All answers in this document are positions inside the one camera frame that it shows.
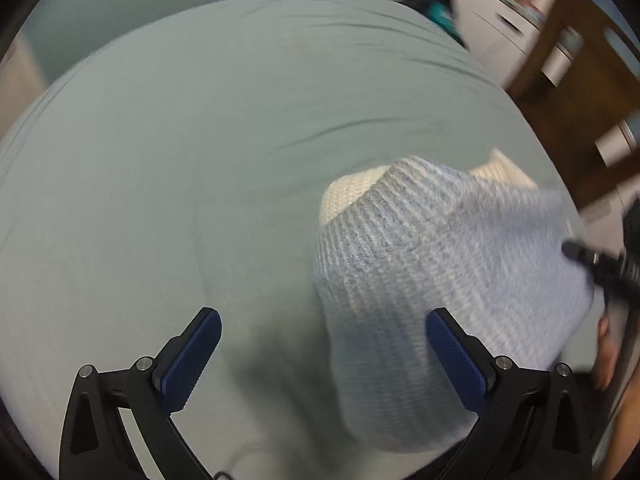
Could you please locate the white blue knit sweater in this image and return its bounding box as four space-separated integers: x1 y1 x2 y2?
314 152 593 453

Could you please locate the person's right hand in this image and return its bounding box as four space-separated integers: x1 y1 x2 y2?
592 313 620 391

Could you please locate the brown wooden chair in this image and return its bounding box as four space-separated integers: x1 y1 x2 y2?
506 0 639 209

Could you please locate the teal bed sheet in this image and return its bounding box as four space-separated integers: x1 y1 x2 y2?
1 0 561 479

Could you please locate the black teal bag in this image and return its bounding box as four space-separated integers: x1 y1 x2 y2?
398 0 468 48

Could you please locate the white cabinet with handles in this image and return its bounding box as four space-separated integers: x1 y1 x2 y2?
454 0 539 88

